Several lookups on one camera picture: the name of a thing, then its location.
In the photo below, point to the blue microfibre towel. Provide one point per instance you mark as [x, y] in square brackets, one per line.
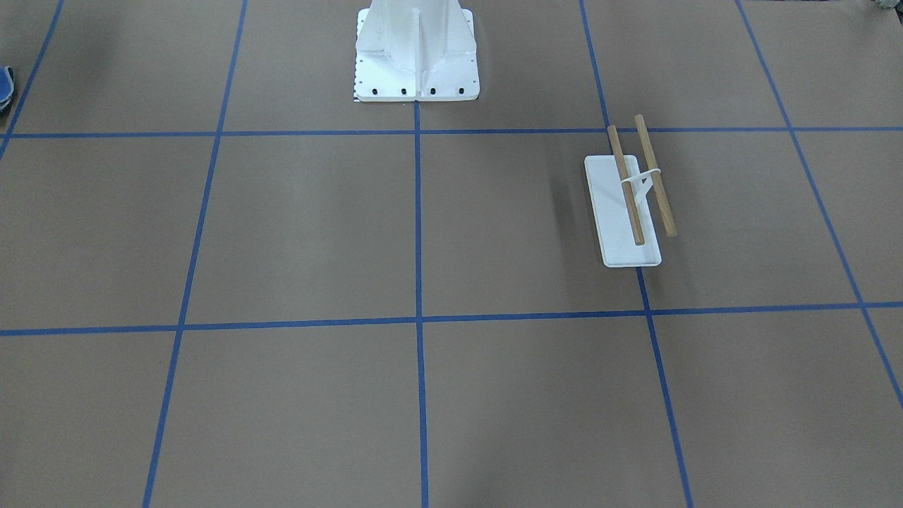
[8, 89]

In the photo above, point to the white towel rack base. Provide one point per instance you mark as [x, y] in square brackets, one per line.
[612, 223]

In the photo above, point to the inner wooden rack bar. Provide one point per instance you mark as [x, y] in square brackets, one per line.
[626, 186]

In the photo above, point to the wooden rack bar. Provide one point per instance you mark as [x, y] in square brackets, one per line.
[626, 186]
[663, 201]

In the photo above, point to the outer wooden rack bar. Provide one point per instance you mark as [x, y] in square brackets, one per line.
[663, 201]

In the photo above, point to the white rack bracket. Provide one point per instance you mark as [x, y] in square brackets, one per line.
[640, 185]

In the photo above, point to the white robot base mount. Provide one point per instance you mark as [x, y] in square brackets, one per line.
[416, 51]

